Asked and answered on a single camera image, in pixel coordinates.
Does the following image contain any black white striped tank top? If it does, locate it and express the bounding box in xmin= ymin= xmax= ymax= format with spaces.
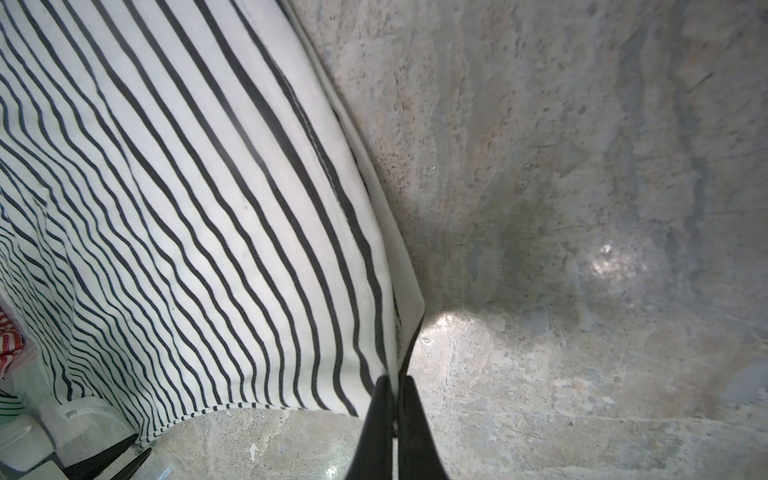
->
xmin=1 ymin=1 xmax=424 ymax=445

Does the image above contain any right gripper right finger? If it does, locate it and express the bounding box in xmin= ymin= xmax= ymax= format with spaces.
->
xmin=397 ymin=376 xmax=449 ymax=480

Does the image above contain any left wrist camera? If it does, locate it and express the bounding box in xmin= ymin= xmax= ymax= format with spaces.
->
xmin=1 ymin=397 xmax=116 ymax=479

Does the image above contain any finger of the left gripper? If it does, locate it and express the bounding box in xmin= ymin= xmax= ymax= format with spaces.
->
xmin=62 ymin=434 xmax=138 ymax=480
xmin=107 ymin=447 xmax=153 ymax=480

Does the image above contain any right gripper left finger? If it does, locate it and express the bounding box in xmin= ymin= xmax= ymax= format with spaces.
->
xmin=346 ymin=376 xmax=395 ymax=480

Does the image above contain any red white striped tank top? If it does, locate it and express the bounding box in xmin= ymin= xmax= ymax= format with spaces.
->
xmin=0 ymin=310 xmax=27 ymax=378

